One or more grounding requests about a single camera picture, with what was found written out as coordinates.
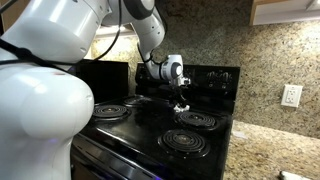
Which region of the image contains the large black coil burner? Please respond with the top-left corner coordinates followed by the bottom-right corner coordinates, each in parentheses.
top-left (91, 103), bottom-right (132, 122)
top-left (173, 110), bottom-right (220, 132)

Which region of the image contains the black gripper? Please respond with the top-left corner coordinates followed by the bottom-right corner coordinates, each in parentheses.
top-left (169, 88), bottom-right (188, 110)

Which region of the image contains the wooden upper cabinet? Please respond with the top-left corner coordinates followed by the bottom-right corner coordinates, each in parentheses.
top-left (249, 0), bottom-right (320, 27)
top-left (0, 0), bottom-right (138, 38)

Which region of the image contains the small black coil burner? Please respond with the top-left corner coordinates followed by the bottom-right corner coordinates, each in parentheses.
top-left (121, 94), bottom-right (148, 108)
top-left (157, 128), bottom-right (212, 159)

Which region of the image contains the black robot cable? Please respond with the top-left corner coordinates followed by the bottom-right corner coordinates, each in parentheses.
top-left (0, 0), bottom-right (161, 73)

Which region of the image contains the white wall outlet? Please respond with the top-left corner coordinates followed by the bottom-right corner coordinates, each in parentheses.
top-left (280, 84), bottom-right (304, 109)

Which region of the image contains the black electric stove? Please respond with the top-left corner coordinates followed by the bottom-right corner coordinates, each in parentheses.
top-left (69, 62), bottom-right (242, 180)

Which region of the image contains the black box appliance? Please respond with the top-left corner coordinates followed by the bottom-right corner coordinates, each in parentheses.
top-left (68, 59), bottom-right (130, 105)

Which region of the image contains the white cloth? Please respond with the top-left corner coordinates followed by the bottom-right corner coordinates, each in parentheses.
top-left (173, 103), bottom-right (191, 113)

